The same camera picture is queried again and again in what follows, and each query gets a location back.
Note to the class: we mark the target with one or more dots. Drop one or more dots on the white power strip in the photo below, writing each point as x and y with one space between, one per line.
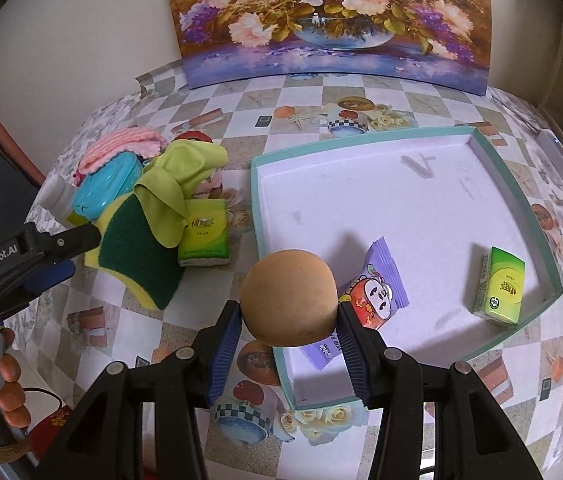
554 155

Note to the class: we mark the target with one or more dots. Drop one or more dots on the pink white zigzag towel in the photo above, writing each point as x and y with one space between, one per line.
121 145

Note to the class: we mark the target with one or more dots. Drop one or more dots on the red tape roll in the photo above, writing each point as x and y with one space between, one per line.
191 136

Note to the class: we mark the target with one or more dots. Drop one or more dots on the round tan sponge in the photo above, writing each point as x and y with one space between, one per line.
286 295

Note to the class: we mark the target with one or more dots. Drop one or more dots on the flower painting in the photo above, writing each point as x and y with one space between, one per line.
311 10

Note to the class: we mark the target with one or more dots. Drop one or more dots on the green yellow scouring sponge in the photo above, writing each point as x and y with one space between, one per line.
131 260

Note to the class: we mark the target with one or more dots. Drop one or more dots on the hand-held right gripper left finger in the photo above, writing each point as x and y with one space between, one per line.
224 355

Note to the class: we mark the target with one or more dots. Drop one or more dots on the green tissue pack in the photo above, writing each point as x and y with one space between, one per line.
501 285
206 235

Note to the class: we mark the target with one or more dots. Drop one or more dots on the purple cartoon wipes packet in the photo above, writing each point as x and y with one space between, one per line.
381 280

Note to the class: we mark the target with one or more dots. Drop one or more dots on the teal wipes box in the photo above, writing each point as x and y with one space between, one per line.
101 190

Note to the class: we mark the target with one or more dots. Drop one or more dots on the white plastic pack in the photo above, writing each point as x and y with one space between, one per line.
56 196

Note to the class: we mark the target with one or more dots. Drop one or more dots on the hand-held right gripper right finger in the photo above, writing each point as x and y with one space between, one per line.
354 365

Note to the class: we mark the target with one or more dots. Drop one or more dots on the red printed cloth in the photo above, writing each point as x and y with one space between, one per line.
54 425

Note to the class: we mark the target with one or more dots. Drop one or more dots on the yellow-green cloth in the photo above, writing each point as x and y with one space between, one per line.
186 165

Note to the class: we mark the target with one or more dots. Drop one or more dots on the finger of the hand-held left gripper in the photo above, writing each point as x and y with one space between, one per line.
71 241
51 276

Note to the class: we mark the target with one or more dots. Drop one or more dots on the teal cardboard tray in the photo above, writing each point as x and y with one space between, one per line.
386 210

